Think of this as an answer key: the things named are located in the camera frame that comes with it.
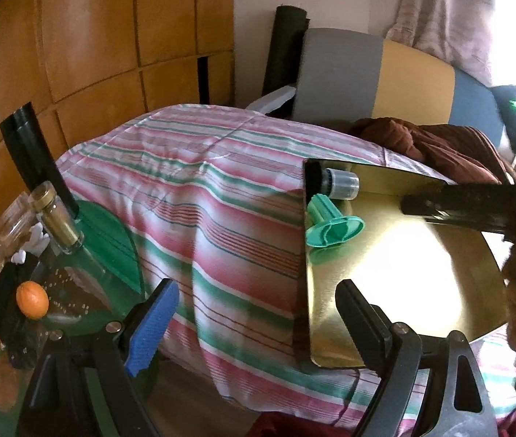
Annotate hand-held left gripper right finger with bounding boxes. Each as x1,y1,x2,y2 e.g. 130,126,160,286
335,279,500,437

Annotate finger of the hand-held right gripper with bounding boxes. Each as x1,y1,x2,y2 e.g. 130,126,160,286
400,184,516,243

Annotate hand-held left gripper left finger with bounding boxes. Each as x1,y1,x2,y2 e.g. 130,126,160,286
16,277,181,437

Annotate gold metal tray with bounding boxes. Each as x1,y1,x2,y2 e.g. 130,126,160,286
302,157,510,369

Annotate brown crumpled cloth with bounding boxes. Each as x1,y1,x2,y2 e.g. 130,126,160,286
349,117,516,185

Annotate green glass side table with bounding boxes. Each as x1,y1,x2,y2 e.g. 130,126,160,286
0,199,170,437

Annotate green plastic stamp toy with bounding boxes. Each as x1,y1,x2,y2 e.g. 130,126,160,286
306,193,366,249

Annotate small orange ball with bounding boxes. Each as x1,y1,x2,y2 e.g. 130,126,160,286
16,281,50,320

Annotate glass bottle with gold neck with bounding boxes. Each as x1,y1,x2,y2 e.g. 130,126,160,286
28,181,120,326

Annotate striped pink green blanket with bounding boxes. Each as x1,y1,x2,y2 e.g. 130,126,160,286
53,104,516,437

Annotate black cloth bundle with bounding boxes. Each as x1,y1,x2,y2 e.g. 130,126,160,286
0,255,50,370

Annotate white plastic piece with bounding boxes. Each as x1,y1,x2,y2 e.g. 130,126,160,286
12,222,50,265

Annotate beige curtain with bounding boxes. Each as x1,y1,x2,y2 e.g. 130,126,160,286
386,0,516,88

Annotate grey yellow blue headboard cushion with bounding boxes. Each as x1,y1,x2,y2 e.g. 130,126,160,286
292,28,510,146

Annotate clear square glass bottle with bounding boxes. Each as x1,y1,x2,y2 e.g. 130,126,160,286
0,193,49,279

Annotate black plastic tubes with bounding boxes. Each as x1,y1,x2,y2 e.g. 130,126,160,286
0,105,79,229

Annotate black rolled mat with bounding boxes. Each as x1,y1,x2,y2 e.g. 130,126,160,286
262,5,312,99

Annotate wooden wardrobe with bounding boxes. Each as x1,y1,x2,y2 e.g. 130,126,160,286
0,0,237,249

